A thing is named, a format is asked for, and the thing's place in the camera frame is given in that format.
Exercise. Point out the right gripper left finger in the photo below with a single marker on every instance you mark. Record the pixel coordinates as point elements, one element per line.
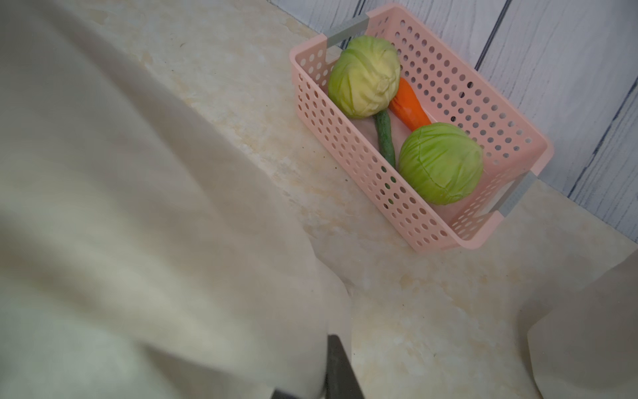
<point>277,394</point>

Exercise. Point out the orange carrot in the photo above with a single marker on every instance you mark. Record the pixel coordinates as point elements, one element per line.
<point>406,106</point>

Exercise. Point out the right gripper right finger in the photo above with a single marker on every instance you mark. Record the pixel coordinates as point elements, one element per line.
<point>341,381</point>

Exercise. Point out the green cabbage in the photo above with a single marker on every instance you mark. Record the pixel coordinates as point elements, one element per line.
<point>441,163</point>
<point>365,78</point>

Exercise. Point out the beige cloth bag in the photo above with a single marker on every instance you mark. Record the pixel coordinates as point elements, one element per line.
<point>143,255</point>
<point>587,347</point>

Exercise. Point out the right green cabbage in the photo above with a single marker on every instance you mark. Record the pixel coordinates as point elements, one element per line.
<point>441,163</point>

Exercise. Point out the green cucumber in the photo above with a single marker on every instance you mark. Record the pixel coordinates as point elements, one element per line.
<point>384,137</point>

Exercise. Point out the left green cabbage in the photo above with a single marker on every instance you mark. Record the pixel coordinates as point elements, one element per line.
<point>365,78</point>

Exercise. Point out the beige cloth bag back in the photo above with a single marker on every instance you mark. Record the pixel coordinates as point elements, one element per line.
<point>587,347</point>

